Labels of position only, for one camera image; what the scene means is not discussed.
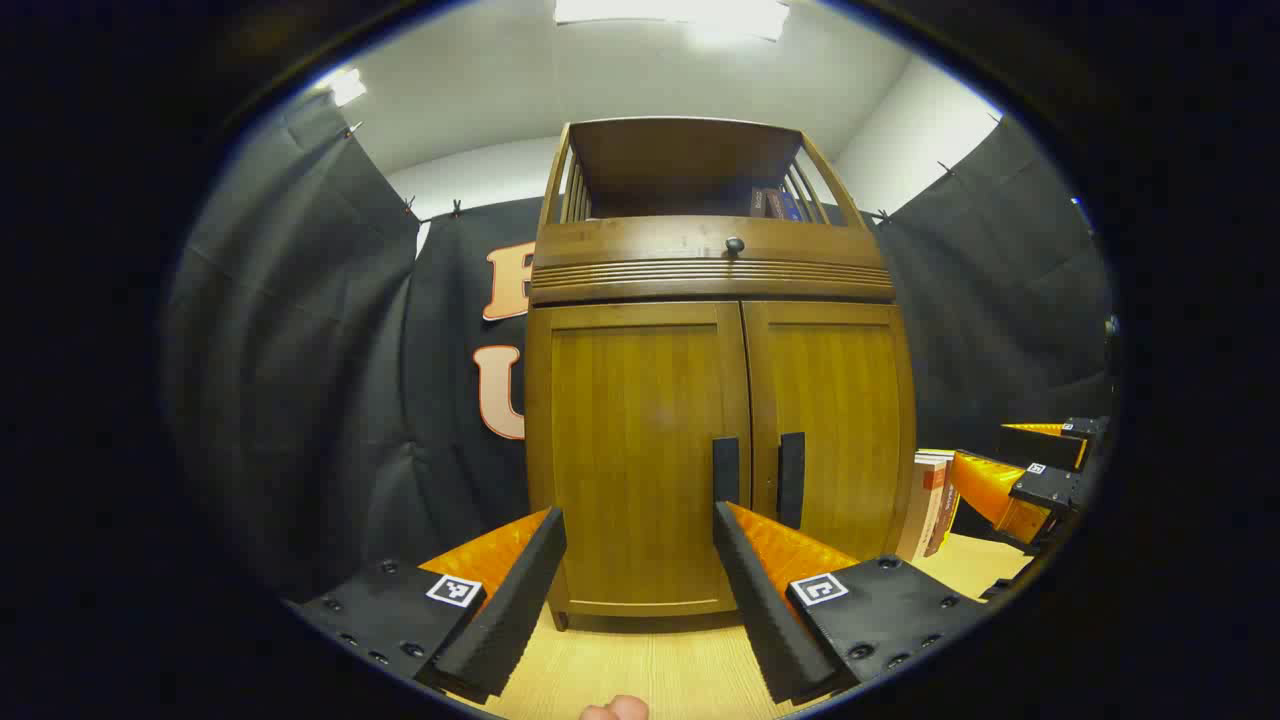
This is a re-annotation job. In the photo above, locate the wooden drawer with black knob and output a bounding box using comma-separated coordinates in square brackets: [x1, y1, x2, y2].
[533, 216, 891, 269]

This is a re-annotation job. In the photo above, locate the wooden door black handle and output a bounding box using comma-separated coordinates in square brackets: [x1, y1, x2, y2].
[742, 300, 917, 561]
[527, 302, 753, 613]

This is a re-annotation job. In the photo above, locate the brown red book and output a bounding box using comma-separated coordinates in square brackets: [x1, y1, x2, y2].
[925, 455, 963, 558]

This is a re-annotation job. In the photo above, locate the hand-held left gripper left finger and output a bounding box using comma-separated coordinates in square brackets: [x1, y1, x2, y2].
[283, 507, 568, 704]

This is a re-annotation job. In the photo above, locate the large ceiling light panel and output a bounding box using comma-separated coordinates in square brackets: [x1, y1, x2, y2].
[555, 0, 791, 41]

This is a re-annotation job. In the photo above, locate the black backdrop cloth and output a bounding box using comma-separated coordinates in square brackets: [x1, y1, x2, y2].
[165, 90, 1116, 601]

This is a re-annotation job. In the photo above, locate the beige book orange band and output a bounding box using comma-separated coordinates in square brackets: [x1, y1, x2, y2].
[897, 450, 948, 563]

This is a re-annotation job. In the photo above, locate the wooden double-door shoe cabinet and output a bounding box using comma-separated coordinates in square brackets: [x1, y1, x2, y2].
[524, 117, 917, 631]

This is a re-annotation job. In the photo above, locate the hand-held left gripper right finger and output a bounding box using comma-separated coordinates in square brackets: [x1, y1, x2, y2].
[712, 500, 991, 706]

